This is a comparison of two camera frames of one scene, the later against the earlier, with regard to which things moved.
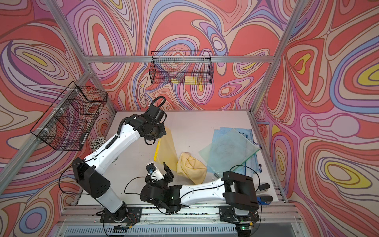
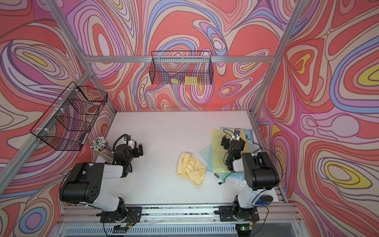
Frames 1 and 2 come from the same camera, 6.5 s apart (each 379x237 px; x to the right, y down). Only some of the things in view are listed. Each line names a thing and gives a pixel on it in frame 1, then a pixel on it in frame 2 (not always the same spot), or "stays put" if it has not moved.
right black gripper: (168, 176) -> (225, 142)
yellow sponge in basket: (188, 80) stays put
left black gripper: (163, 132) -> (140, 151)
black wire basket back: (189, 67) stays put
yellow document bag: (166, 153) -> (219, 154)
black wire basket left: (63, 127) stays put
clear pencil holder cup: (97, 142) stays put
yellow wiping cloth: (191, 169) stays put
